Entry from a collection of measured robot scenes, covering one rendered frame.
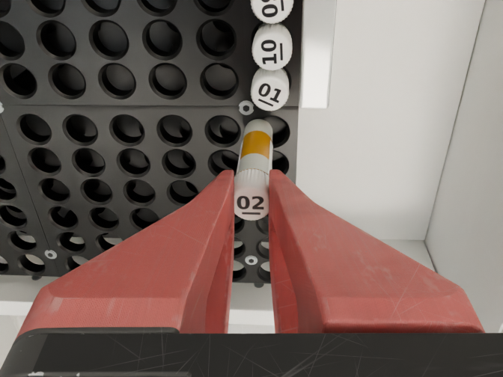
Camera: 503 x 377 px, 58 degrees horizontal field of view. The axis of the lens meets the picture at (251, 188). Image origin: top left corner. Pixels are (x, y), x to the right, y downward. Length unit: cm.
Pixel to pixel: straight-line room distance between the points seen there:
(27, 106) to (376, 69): 15
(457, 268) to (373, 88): 10
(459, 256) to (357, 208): 6
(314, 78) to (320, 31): 2
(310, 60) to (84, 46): 10
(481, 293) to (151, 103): 16
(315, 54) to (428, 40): 5
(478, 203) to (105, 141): 16
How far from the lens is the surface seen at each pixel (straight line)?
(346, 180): 26
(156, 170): 18
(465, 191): 24
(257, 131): 16
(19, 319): 48
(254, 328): 47
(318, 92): 22
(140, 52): 16
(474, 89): 23
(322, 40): 21
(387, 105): 24
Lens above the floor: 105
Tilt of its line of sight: 55 degrees down
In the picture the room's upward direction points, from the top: 173 degrees counter-clockwise
